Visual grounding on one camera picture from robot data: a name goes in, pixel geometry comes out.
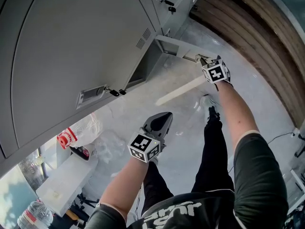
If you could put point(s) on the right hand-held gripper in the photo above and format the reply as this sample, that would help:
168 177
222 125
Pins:
216 71

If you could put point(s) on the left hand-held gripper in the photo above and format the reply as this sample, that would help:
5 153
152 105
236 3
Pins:
143 147

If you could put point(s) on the grey locker door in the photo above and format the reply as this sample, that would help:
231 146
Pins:
188 52

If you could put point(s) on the grey metal locker cabinet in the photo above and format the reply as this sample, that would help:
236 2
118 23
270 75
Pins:
71 44

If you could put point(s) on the person's right forearm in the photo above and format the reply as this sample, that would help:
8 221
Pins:
234 113

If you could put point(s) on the person's left forearm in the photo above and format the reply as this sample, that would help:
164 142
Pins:
124 187

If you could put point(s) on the person's right shoe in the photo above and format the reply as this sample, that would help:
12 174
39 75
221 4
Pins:
208 101

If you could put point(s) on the crumpled clear plastic wrap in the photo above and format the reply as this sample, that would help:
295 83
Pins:
109 147

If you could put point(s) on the wooden step platform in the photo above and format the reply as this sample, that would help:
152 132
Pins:
262 32

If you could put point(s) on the person's right leg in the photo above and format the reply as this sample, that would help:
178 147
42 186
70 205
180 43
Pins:
214 151

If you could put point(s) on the person's leg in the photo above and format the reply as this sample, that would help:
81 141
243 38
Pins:
214 151
155 187

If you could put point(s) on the person's left leg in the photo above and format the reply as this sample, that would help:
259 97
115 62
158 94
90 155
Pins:
155 187

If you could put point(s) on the clear water jug red cap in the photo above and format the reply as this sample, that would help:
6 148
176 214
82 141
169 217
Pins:
83 128

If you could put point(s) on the white device dark screen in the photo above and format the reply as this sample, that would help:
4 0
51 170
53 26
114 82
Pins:
82 151

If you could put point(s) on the person's dark printed t-shirt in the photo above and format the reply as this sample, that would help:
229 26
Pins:
257 175

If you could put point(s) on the black tripod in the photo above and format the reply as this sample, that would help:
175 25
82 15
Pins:
83 203

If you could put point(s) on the white window ledge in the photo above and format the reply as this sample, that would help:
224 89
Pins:
64 182

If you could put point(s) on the black stand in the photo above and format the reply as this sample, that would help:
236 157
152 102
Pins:
300 147

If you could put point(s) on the clear plastic bottle red label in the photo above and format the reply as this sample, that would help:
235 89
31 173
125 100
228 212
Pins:
35 216

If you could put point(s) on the black framed window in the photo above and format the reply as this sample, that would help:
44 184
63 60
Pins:
14 194

